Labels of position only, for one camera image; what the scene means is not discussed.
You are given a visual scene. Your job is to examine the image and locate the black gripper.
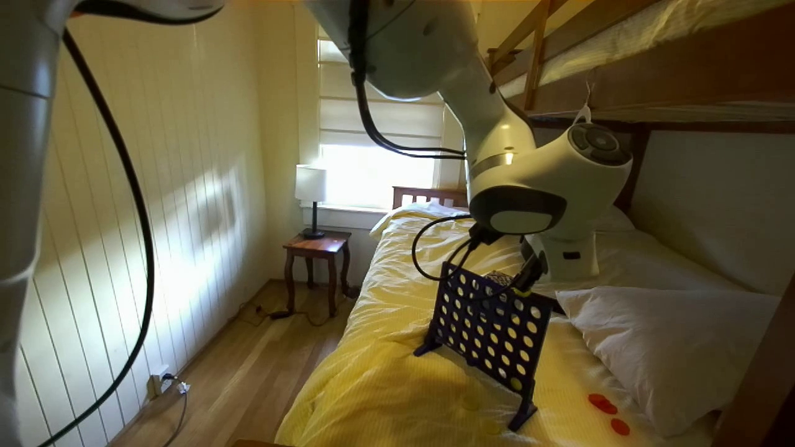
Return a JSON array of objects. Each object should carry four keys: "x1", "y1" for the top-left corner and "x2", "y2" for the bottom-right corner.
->
[{"x1": 509, "y1": 251, "x2": 551, "y2": 294}]

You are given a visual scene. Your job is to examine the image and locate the black white patterned cube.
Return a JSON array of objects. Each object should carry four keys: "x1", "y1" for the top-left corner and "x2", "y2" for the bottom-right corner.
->
[{"x1": 485, "y1": 267, "x2": 517, "y2": 288}]

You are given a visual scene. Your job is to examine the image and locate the plump white pillow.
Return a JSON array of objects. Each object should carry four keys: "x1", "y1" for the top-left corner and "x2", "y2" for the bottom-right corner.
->
[{"x1": 551, "y1": 284, "x2": 782, "y2": 441}]

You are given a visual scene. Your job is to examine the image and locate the yellow striped bed sheet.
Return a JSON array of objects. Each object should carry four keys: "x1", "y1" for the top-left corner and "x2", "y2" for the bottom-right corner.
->
[{"x1": 273, "y1": 203, "x2": 753, "y2": 447}]

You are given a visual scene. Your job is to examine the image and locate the white window blind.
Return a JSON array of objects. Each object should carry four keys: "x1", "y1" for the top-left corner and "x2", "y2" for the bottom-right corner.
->
[{"x1": 315, "y1": 35, "x2": 468, "y2": 155}]

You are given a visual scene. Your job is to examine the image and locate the small wooden side table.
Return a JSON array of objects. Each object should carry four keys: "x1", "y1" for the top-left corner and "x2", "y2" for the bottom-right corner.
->
[{"x1": 280, "y1": 233, "x2": 356, "y2": 324}]

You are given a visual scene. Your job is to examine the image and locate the white shade table lamp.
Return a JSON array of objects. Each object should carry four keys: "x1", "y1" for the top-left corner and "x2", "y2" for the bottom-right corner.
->
[{"x1": 294, "y1": 161, "x2": 330, "y2": 243}]

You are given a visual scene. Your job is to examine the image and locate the bunk mattress with pale sheet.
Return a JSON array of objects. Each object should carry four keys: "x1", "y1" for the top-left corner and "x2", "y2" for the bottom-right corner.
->
[{"x1": 488, "y1": 0, "x2": 795, "y2": 107}]

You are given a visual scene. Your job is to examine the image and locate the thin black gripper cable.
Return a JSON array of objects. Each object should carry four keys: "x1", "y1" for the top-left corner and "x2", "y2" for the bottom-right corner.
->
[{"x1": 346, "y1": 0, "x2": 500, "y2": 285}]

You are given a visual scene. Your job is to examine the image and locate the wooden bunk bed frame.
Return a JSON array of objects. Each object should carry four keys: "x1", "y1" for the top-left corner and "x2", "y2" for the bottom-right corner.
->
[{"x1": 389, "y1": 0, "x2": 795, "y2": 447}]

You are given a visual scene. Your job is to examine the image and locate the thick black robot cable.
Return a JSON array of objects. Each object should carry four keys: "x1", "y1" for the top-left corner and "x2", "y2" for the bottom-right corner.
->
[{"x1": 35, "y1": 22, "x2": 158, "y2": 447}]

